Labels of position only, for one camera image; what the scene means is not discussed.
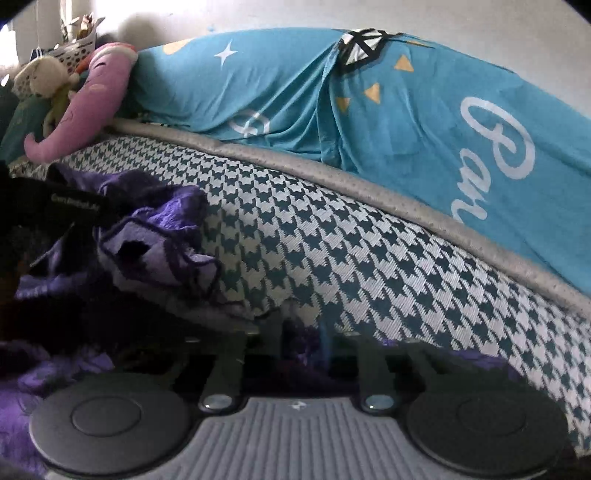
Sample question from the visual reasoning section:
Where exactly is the houndstooth bed mat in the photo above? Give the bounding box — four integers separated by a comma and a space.
9, 117, 591, 457

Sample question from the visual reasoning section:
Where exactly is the purple moon plush pillow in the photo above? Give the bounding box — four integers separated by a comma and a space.
23, 42, 139, 162

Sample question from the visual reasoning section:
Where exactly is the teal printed blanket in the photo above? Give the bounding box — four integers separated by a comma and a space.
124, 28, 591, 296

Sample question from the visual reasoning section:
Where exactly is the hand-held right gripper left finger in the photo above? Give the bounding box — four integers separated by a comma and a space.
175, 314, 296, 414

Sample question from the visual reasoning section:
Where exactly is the white perforated basket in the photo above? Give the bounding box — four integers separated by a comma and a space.
48, 14, 107, 58

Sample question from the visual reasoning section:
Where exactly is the purple floral garment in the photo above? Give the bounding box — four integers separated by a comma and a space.
0, 164, 525, 469

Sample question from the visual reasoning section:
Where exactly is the white rabbit plush toy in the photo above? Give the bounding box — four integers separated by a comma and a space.
11, 56, 81, 139

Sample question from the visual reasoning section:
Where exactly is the teal pillow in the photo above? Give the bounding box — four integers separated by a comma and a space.
0, 95, 56, 160

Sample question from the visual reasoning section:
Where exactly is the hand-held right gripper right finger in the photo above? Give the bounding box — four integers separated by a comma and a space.
318, 318, 444, 414

